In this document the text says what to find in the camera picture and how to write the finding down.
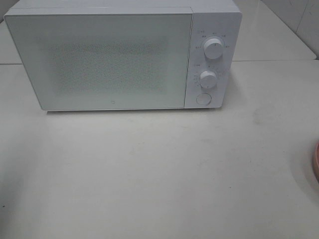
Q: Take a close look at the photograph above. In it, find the white microwave oven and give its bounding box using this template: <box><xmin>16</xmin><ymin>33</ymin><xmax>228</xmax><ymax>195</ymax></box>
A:
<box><xmin>3</xmin><ymin>0</ymin><xmax>242</xmax><ymax>110</ymax></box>

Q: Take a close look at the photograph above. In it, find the round white door button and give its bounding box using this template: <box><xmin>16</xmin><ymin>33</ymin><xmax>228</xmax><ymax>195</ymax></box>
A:
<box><xmin>196</xmin><ymin>93</ymin><xmax>211</xmax><ymax>106</ymax></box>

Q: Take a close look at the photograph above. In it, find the white microwave knob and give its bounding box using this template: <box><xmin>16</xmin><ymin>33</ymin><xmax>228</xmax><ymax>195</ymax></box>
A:
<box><xmin>203</xmin><ymin>36</ymin><xmax>224</xmax><ymax>60</ymax></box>
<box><xmin>199</xmin><ymin>71</ymin><xmax>218</xmax><ymax>89</ymax></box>

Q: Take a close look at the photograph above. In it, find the pink round plate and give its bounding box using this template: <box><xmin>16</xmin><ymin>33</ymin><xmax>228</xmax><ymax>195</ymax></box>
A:
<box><xmin>313</xmin><ymin>143</ymin><xmax>319</xmax><ymax>181</ymax></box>

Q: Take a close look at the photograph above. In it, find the white microwave door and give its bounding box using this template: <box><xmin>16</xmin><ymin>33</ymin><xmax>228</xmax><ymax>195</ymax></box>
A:
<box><xmin>5</xmin><ymin>14</ymin><xmax>192</xmax><ymax>111</ymax></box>

